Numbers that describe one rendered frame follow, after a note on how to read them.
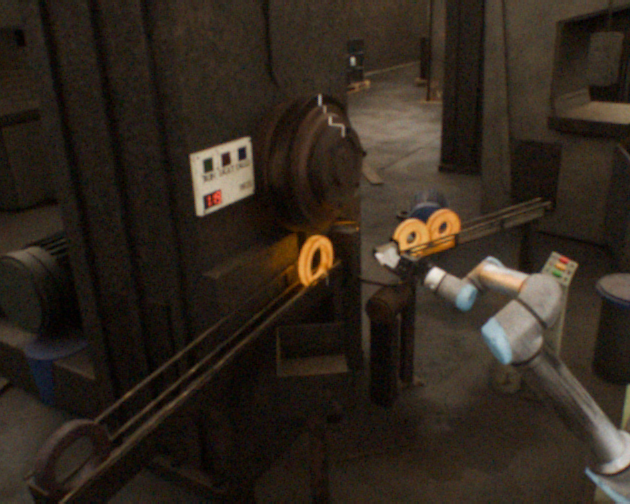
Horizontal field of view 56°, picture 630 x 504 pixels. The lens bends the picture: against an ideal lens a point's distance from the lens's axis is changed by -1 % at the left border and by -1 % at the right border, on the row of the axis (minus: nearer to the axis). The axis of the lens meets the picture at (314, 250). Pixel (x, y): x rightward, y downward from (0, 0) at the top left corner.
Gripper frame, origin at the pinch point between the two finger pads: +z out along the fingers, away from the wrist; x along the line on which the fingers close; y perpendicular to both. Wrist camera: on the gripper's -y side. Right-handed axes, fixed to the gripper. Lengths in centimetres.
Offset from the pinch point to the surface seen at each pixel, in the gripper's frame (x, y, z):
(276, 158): 35, 35, 30
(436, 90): -831, -136, 273
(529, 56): -256, 47, 28
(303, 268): 22.8, -4.7, 17.4
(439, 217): -44.1, 5.0, -5.1
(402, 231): -29.2, -1.0, 3.5
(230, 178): 47, 28, 38
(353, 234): -7.5, -0.5, 15.1
